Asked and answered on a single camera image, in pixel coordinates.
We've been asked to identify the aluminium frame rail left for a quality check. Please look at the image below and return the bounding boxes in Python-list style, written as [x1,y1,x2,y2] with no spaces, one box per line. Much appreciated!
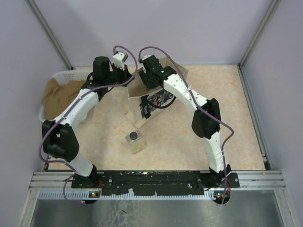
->
[26,0,74,70]

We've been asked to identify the aluminium frame rail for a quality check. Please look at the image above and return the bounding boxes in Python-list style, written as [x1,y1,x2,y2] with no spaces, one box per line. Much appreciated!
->
[26,0,74,70]
[238,0,280,69]

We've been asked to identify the white slotted cable duct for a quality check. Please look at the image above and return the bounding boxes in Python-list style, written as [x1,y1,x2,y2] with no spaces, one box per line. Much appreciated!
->
[37,189,229,201]

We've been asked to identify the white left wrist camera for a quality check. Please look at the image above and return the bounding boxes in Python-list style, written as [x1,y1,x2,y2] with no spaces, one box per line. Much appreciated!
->
[113,52,128,70]

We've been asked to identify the clear square bottle black cap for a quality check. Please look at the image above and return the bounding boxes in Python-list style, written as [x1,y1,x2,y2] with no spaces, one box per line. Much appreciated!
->
[125,131,145,154]

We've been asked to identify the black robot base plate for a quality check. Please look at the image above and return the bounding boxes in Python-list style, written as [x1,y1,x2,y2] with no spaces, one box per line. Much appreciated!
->
[71,171,240,203]

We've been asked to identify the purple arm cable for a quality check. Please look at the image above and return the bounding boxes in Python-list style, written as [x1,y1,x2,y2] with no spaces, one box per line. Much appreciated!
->
[38,45,138,205]
[138,46,235,205]

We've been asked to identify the brown cloth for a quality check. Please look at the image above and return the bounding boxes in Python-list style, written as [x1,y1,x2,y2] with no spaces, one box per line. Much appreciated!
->
[42,78,86,120]

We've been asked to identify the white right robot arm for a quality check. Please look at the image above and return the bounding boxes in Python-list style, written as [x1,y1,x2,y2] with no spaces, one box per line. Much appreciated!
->
[138,55,231,188]

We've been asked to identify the aluminium frame rail right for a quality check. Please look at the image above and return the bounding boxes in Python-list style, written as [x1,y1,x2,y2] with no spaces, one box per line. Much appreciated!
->
[238,0,280,69]

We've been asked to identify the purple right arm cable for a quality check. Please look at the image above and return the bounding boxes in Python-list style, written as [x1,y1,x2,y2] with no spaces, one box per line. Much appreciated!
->
[138,46,235,205]

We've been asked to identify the cream canvas tote bag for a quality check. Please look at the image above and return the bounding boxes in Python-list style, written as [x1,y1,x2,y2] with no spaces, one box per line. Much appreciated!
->
[119,66,175,128]

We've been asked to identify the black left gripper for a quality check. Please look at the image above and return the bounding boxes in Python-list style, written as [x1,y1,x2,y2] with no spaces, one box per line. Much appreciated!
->
[104,62,134,87]

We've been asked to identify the aluminium front frame rails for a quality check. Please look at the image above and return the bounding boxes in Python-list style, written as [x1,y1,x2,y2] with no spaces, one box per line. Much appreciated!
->
[29,170,286,190]

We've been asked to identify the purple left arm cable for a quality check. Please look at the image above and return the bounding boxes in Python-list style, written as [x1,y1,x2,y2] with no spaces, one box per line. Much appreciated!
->
[38,45,138,205]

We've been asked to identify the white plastic basket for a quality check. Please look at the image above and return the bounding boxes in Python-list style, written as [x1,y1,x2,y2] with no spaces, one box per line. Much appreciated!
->
[38,68,92,122]

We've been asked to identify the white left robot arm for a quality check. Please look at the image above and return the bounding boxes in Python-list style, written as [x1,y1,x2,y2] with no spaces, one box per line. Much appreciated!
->
[39,52,133,188]

